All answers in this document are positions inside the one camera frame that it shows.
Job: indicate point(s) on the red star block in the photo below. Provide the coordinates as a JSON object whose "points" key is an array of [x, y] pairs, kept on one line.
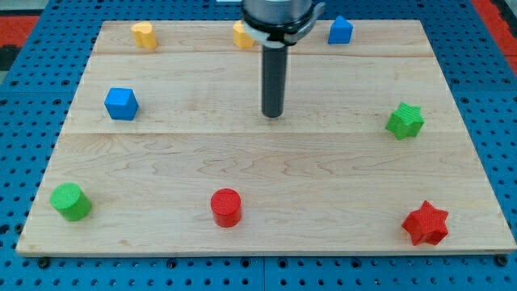
{"points": [[426, 224]]}

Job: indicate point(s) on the red cylinder block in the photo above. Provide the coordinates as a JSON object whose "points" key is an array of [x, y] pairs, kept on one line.
{"points": [[226, 206]]}

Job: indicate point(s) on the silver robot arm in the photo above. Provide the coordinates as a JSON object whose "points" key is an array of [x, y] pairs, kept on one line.
{"points": [[277, 25]]}

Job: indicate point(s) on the green star block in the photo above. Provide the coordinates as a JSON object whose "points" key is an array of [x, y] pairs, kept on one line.
{"points": [[406, 121]]}

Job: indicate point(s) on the yellow pentagon block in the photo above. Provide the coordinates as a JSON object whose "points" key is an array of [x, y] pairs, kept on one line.
{"points": [[240, 38]]}

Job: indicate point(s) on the wooden board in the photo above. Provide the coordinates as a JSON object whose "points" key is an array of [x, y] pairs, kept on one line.
{"points": [[325, 179]]}

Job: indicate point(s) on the blue cube block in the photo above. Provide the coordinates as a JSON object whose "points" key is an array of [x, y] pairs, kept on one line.
{"points": [[121, 104]]}

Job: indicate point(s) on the yellow heart block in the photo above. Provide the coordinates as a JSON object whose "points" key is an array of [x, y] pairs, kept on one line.
{"points": [[143, 35]]}

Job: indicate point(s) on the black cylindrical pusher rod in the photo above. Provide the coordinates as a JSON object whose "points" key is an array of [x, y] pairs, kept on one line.
{"points": [[274, 65]]}

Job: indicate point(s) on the blue triangular block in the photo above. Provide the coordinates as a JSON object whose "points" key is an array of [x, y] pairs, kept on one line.
{"points": [[341, 31]]}

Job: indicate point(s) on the green cylinder block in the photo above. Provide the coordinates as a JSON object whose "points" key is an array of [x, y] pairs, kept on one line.
{"points": [[69, 200]]}

